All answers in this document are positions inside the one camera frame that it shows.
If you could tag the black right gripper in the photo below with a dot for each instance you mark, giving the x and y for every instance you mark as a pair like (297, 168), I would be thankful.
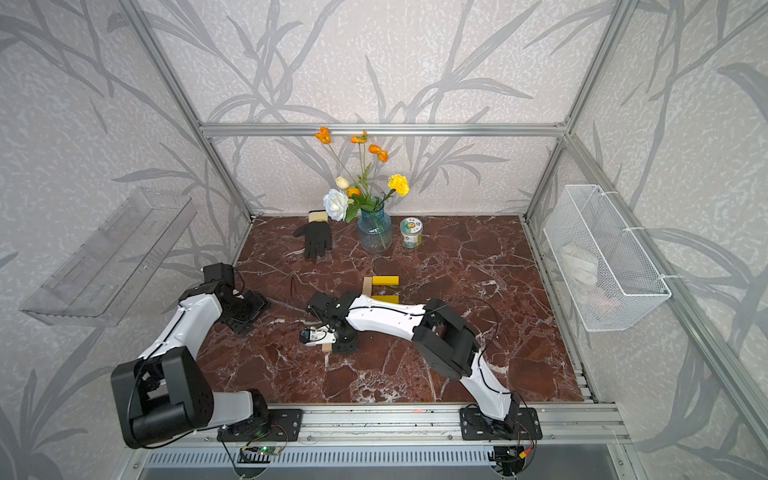
(344, 349)

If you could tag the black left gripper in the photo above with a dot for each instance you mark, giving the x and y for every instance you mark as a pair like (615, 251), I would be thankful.
(258, 302)

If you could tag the short natural wooden block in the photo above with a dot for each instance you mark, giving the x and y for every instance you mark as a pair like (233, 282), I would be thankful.
(367, 286)

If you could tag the yellow block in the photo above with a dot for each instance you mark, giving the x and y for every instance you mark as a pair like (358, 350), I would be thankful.
(389, 280)
(393, 299)

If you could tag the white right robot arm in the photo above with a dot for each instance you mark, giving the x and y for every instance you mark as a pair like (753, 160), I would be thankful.
(444, 339)

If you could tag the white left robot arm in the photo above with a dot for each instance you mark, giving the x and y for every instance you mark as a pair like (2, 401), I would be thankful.
(163, 394)

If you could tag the black and yellow work glove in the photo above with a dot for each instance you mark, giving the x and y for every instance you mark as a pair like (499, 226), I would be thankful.
(316, 233)

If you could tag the blue glass vase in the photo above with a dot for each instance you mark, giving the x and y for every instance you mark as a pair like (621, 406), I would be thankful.
(374, 228)

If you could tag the artificial flower bouquet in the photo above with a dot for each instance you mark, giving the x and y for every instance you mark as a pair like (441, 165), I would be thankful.
(354, 193)

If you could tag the small green-lidded can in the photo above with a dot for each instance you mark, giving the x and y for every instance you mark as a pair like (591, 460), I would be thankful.
(412, 230)

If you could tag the white cloth in basket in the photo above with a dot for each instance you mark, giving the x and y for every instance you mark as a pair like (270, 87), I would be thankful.
(589, 289)

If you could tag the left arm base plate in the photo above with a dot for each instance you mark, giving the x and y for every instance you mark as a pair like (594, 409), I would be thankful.
(280, 425)

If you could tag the clear plastic wall shelf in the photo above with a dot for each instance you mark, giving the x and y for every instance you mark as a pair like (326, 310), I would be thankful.
(99, 283)

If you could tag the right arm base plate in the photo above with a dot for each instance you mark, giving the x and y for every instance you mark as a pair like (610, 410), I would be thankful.
(476, 427)

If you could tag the aluminium front rail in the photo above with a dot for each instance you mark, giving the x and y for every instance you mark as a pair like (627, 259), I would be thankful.
(440, 424)

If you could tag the white wire mesh basket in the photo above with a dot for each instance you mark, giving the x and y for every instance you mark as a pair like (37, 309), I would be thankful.
(586, 216)

